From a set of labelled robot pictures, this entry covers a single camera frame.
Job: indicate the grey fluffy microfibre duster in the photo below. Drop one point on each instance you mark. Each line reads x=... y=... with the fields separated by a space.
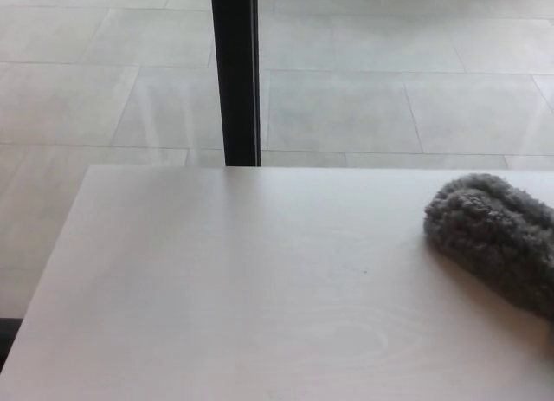
x=497 y=236

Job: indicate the black vertical frame post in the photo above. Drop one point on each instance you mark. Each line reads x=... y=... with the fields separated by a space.
x=237 y=72

